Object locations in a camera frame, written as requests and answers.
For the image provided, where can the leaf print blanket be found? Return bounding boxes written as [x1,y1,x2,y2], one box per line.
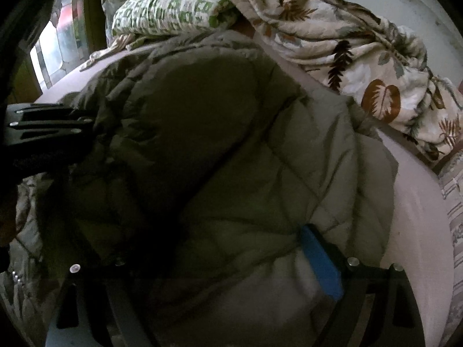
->
[208,0,463,163]

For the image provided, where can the pink quilted bed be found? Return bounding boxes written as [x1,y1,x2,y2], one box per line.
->
[34,25,457,347]

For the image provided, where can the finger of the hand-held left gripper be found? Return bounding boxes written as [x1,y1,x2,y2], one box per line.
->
[7,103,96,145]

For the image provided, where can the striped floral back cushion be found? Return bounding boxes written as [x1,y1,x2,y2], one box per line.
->
[436,148,463,344]

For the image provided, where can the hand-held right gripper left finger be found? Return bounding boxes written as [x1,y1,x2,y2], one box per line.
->
[47,256,160,347]

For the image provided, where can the stained glass window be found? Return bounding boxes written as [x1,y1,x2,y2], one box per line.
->
[29,0,91,91]

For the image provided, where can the green checkered pillow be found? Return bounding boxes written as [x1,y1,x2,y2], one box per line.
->
[111,0,241,38]

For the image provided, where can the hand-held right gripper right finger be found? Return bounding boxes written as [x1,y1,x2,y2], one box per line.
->
[302,224,424,347]

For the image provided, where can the olive puffer jacket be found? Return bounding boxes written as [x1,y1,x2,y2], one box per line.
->
[0,29,398,347]

